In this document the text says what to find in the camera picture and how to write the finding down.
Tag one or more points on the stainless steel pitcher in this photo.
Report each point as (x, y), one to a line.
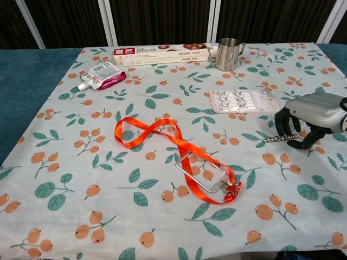
(227, 57)

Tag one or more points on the silver metal beaded chain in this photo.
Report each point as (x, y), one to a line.
(273, 139)

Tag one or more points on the pink white spout pouch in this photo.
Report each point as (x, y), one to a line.
(104, 75)

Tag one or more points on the clear badge holder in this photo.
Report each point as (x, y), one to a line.
(202, 173)

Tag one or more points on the long white baking paper box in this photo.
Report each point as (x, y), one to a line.
(162, 55)

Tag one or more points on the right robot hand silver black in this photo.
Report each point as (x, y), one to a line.
(311, 116)

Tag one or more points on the blister card of silver clips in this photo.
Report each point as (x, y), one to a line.
(242, 100)

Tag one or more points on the floral fruit print tablecloth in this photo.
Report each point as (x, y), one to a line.
(173, 162)

